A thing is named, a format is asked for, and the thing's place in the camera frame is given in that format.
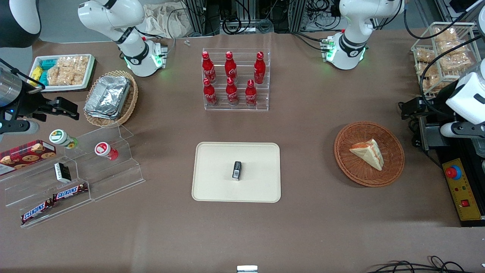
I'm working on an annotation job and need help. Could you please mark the black machine housing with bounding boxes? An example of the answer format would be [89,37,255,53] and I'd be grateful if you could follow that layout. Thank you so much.
[419,114,485,228]

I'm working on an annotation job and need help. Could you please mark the green lidded cup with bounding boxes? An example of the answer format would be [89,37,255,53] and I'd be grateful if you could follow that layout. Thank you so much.
[49,129,79,149]

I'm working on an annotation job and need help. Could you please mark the white rectangular snack tray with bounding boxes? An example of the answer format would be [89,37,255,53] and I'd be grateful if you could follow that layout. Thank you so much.
[29,53,96,92]

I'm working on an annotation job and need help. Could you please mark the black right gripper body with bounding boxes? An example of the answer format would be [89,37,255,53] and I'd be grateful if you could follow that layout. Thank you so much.
[0,85,52,122]

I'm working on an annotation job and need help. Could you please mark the yellow control panel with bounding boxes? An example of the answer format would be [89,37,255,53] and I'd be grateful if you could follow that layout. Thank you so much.
[442,158,483,222]

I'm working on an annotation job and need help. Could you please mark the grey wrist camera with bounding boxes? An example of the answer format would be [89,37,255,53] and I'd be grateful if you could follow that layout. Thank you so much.
[0,120,40,134]
[440,121,485,138]

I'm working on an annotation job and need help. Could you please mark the clear acrylic stepped shelf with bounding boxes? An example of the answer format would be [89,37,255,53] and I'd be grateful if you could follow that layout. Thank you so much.
[0,123,146,229]

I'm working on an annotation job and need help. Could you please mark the stacked aluminium foil containers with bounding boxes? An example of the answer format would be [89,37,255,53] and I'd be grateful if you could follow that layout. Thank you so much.
[84,75,131,120]

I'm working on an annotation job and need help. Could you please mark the snickers chocolate bar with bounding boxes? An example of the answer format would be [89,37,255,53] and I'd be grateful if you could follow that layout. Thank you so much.
[52,183,89,202]
[20,199,55,225]

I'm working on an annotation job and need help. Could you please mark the clear bag of rice crackers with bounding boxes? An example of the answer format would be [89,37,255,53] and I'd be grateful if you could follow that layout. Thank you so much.
[47,56,90,86]

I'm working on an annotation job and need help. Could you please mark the white wire rack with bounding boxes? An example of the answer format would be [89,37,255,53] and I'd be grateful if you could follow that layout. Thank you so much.
[411,22,485,102]

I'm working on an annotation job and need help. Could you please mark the aluminium frame rack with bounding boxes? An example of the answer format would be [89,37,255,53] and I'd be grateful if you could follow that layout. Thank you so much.
[181,0,341,35]

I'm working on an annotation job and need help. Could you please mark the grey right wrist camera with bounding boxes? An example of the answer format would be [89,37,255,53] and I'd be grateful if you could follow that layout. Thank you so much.
[0,120,40,134]

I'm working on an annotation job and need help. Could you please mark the black floor cables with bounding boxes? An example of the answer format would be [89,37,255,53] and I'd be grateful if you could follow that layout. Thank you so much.
[364,256,485,273]

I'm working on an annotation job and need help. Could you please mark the triangular sandwich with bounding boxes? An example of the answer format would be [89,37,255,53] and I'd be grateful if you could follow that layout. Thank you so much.
[349,139,385,171]

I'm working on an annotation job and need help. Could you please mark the small black and white box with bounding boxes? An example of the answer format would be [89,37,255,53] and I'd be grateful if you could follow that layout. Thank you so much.
[54,162,72,184]

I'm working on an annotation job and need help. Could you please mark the clear acrylic bottle rack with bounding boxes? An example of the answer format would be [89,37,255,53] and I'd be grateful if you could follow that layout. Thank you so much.
[202,48,271,112]

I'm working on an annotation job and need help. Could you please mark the red cola bottle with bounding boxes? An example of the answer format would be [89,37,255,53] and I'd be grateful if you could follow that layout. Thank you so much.
[224,51,238,82]
[202,51,217,84]
[245,80,258,107]
[253,52,266,85]
[203,78,218,107]
[225,77,239,106]

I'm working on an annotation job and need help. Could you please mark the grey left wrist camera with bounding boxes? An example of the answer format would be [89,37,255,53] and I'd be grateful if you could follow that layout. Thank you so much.
[440,121,485,138]

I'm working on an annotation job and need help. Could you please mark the red cookie box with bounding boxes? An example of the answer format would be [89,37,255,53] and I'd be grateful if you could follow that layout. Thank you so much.
[0,140,57,176]

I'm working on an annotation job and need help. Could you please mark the beige plastic tray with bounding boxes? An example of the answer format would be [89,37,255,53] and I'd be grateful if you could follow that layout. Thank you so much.
[191,142,282,204]

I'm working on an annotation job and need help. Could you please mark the red lidded cup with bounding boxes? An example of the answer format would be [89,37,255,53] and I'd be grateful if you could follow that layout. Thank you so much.
[94,141,119,161]

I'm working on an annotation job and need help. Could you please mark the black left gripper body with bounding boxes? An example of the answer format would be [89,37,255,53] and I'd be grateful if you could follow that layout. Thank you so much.
[419,81,461,119]

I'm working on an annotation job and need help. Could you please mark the bagged cracker pack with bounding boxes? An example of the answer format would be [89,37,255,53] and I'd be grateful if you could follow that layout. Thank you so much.
[414,48,437,64]
[433,27,458,43]
[437,39,468,56]
[441,53,473,73]
[420,75,444,94]
[415,62,440,77]

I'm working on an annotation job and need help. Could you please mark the oval light wicker basket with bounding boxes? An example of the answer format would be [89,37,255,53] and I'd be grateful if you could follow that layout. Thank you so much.
[83,70,139,128]

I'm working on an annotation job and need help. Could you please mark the round brown wicker basket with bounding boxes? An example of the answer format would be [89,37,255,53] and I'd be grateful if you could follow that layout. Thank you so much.
[333,121,405,188]

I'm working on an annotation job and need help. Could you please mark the beige cloth bag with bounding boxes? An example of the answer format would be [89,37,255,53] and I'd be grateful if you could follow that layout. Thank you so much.
[143,3,194,39]

